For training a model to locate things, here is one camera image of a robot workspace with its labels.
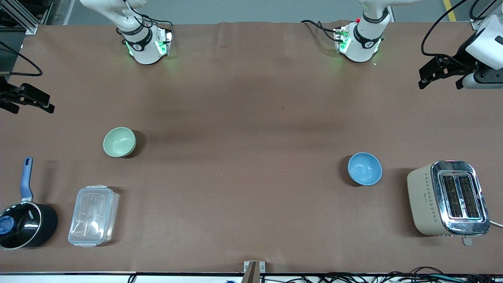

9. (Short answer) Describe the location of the blue bowl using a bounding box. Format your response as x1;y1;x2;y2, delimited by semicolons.
347;152;383;186

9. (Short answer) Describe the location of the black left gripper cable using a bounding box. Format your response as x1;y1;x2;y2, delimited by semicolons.
420;0;470;59

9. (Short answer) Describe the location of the metal table edge bracket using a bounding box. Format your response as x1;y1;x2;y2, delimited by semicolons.
243;260;266;283

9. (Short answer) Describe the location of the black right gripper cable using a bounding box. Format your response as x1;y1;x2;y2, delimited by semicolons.
0;41;43;77

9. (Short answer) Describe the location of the green bowl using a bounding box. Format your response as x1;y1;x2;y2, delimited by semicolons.
103;127;137;158

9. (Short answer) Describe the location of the black cable bundle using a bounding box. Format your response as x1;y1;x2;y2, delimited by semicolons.
314;266;503;283

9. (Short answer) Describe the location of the black pot blue handle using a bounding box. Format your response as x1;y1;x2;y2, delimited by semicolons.
0;157;59;251

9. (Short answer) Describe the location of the glass lid blue knob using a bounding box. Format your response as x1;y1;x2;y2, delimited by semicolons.
0;202;42;250

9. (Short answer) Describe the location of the clear plastic lidded container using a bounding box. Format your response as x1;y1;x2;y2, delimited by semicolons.
68;184;120;248

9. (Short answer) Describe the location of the aluminium frame profile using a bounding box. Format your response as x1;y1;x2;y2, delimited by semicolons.
0;0;53;35

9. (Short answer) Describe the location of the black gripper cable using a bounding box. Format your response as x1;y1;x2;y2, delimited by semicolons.
420;0;470;59
0;41;43;77

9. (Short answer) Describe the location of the beige chrome toaster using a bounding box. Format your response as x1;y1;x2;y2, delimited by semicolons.
407;160;491;247

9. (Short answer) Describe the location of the brown table cover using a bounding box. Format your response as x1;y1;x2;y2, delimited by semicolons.
0;20;503;274

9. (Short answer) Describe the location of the metal base connector plate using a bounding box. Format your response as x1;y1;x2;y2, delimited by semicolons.
156;27;174;56
334;25;351;54

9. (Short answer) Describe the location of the black arm base cable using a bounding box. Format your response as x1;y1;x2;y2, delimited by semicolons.
300;19;339;41
118;0;174;34

